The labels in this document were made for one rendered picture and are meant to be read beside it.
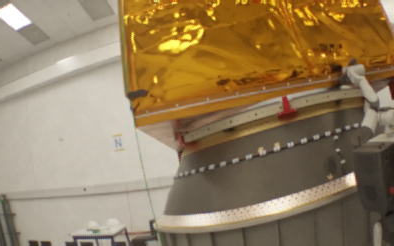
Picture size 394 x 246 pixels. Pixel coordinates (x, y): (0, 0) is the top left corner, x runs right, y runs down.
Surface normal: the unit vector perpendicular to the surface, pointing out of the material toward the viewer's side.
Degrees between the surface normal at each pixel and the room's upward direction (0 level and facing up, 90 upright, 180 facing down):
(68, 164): 90
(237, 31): 86
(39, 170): 90
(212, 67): 89
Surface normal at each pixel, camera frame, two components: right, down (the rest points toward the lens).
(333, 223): -0.15, -0.14
